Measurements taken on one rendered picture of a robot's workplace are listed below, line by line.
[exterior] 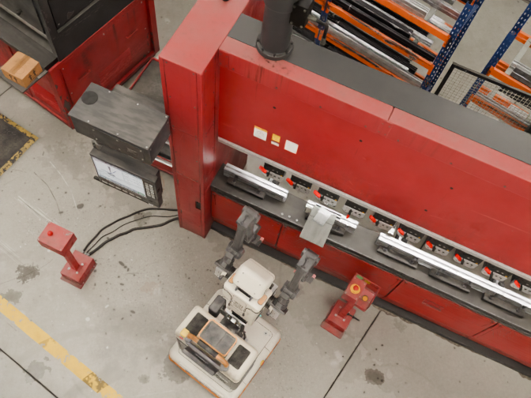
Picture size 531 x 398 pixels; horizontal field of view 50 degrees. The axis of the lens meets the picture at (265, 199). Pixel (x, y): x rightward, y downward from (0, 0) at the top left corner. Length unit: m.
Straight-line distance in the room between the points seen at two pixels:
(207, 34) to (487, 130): 1.53
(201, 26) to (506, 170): 1.72
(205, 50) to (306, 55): 0.53
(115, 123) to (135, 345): 2.12
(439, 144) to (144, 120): 1.58
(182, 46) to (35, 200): 2.69
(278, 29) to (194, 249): 2.56
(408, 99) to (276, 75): 0.69
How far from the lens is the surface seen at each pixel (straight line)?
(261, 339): 4.47
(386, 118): 2.95
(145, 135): 3.19
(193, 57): 3.03
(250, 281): 3.44
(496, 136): 3.12
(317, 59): 3.08
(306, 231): 3.99
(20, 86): 4.74
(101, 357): 4.79
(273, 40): 2.95
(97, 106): 3.32
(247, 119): 3.47
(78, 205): 5.23
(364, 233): 4.21
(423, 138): 2.97
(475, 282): 4.25
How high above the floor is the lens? 4.65
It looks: 64 degrees down
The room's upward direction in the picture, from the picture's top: 12 degrees clockwise
